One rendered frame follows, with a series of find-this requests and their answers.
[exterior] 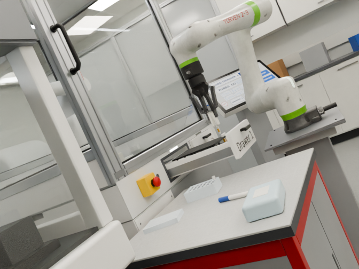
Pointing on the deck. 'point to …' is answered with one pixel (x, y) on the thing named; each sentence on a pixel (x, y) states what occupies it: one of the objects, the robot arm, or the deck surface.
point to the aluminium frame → (78, 93)
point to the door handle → (68, 46)
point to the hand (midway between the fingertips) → (213, 118)
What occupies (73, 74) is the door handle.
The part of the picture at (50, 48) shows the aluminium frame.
